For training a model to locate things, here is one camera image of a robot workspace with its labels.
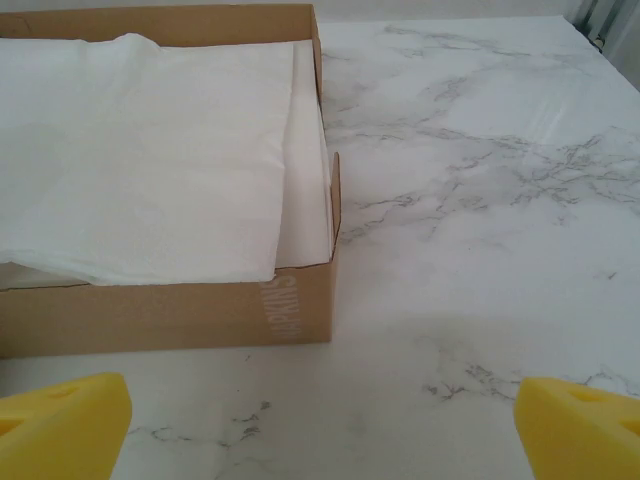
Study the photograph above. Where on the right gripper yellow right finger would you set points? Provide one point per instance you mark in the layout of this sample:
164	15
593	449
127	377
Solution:
575	440

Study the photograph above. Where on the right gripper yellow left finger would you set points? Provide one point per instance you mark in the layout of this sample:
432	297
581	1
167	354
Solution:
60	435

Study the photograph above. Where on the brown cardboard napkin box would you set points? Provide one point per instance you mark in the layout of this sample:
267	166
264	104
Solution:
150	320

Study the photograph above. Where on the white paper napkin stack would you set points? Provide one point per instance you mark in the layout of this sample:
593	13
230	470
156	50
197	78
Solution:
125	150

